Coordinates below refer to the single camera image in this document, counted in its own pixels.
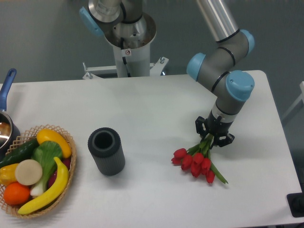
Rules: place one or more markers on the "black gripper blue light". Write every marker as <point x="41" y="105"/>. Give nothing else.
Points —
<point x="215" y="127"/>

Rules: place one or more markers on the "red tulip bouquet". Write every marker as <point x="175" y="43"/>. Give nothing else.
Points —
<point x="197" y="160"/>

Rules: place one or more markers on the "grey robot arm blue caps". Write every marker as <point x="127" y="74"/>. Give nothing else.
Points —
<point x="214" y="71"/>

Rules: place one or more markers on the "white furniture at right edge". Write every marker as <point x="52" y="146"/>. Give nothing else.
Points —
<point x="295" y="107"/>

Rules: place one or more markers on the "dark grey ribbed vase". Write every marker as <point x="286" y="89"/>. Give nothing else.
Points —
<point x="106" y="149"/>

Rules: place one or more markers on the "black device at table edge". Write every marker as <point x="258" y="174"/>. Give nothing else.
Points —
<point x="296" y="204"/>

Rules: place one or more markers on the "dark red vegetable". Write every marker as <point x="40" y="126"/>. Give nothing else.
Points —
<point x="67" y="163"/>

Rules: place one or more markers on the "yellow banana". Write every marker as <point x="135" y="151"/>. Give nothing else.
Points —
<point x="51" y="194"/>

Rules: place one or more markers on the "green bok choy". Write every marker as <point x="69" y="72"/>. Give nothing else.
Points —
<point x="44" y="155"/>

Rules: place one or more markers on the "yellow lemon squash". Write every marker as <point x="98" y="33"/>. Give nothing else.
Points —
<point x="51" y="135"/>

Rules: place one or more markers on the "beige round disc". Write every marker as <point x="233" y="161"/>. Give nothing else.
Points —
<point x="28" y="172"/>

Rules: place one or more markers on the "green cucumber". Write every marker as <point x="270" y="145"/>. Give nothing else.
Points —
<point x="21" y="153"/>

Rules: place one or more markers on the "orange fruit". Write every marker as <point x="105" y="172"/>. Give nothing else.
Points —
<point x="16" y="194"/>

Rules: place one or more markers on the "yellow bell pepper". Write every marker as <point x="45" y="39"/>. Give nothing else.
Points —
<point x="7" y="174"/>

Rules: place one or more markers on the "woven wicker basket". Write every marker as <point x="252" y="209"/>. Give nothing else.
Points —
<point x="24" y="137"/>

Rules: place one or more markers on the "white metal mounting frame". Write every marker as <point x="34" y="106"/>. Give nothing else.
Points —
<point x="156" y="69"/>

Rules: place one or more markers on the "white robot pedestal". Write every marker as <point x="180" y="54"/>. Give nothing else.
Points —
<point x="131" y="54"/>

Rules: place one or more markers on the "blue handled saucepan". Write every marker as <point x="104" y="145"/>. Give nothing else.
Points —
<point x="8" y="130"/>

